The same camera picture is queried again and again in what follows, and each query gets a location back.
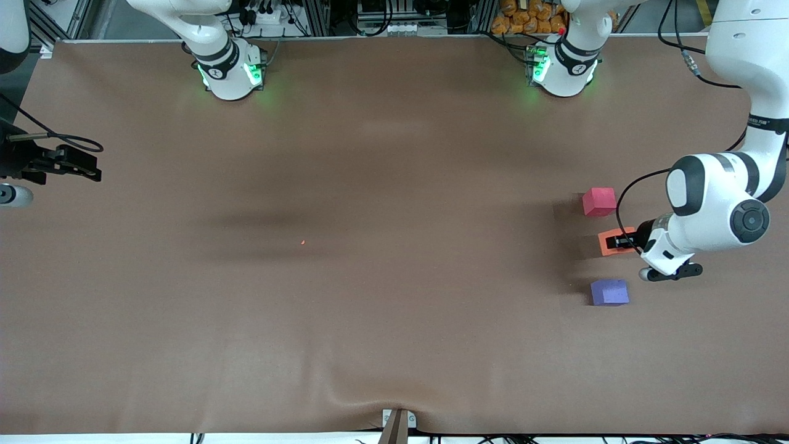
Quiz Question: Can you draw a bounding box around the orange foam cube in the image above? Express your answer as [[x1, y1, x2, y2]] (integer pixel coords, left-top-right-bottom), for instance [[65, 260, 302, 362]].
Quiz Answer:
[[599, 226, 640, 257]]

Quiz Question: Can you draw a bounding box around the red foam cube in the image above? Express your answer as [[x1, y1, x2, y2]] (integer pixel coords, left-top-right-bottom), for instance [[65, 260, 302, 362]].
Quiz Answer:
[[582, 187, 617, 217]]

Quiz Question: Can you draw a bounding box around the purple foam cube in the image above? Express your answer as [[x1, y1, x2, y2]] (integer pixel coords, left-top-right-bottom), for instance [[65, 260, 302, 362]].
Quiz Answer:
[[590, 279, 631, 306]]

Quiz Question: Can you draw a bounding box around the brown table mat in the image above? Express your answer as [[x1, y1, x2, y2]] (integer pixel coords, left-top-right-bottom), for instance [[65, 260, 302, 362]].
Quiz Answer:
[[0, 34, 789, 435]]

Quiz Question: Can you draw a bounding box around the white power strip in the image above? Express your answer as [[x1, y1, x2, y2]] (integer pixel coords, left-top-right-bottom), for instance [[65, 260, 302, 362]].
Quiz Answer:
[[243, 5, 290, 27]]

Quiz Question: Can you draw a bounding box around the pile of orange objects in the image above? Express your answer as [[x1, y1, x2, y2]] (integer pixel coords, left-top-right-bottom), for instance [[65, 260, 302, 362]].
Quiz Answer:
[[491, 0, 566, 36]]

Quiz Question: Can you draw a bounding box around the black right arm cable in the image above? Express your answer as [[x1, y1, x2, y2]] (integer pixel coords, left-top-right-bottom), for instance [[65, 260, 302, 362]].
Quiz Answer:
[[0, 92, 104, 155]]

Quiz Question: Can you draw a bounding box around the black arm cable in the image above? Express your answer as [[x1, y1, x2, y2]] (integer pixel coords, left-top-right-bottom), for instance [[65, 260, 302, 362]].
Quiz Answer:
[[615, 0, 750, 253], [0, 92, 104, 155]]

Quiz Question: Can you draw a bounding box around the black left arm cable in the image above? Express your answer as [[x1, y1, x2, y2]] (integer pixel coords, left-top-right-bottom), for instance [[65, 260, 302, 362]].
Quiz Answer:
[[615, 0, 750, 253]]

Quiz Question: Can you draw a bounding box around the aluminium frame profile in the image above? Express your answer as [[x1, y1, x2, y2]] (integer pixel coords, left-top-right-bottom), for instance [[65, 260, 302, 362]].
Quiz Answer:
[[301, 0, 330, 38], [472, 0, 494, 35], [28, 5, 59, 49]]

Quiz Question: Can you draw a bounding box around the tapered grey post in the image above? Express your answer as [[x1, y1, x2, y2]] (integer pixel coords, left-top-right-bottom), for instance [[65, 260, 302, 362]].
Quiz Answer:
[[377, 410, 411, 444]]

